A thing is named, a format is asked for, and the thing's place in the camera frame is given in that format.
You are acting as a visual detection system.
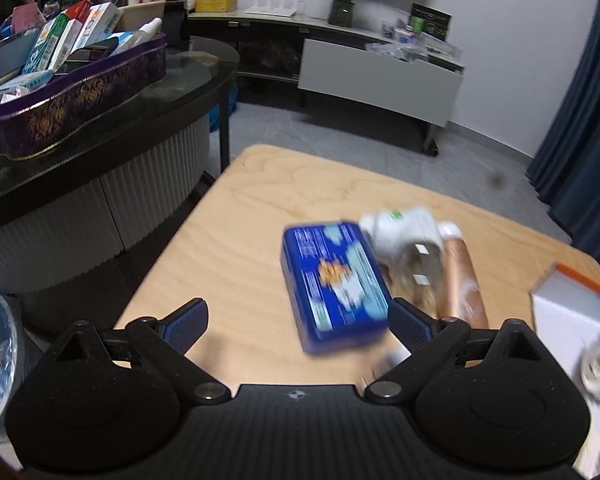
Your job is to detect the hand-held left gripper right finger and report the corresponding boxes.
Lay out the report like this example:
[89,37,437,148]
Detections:
[365,298,551,403]

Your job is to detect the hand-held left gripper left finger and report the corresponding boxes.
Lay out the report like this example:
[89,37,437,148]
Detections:
[45,298,231,406]

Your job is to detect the rose gold bottle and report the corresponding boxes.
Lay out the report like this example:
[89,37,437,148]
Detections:
[437,222,490,331]

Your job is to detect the blue tin box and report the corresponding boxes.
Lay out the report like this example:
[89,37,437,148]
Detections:
[280,220,393,356]

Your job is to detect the orange cardboard box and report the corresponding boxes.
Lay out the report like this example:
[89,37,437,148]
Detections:
[529,262,600,480]

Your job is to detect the black round glass table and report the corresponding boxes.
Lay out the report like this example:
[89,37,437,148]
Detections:
[0,35,241,321]

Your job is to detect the blue carton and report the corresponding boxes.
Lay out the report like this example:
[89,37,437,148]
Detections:
[209,87,240,133]

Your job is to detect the purple patterned tin tray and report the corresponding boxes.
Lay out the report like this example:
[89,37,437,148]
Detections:
[0,32,168,161]

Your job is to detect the white television stand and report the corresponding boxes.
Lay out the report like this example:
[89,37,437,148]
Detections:
[187,10,466,156]

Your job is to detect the blue curtain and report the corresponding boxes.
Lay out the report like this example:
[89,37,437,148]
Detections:
[525,0,600,261]

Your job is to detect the clear plastic bag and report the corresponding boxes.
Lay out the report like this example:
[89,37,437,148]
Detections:
[365,40,431,63]

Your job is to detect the black green box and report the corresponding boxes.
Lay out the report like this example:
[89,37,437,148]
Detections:
[410,4,452,41]

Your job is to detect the pile of medicine boxes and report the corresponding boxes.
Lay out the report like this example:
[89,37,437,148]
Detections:
[0,0,163,106]

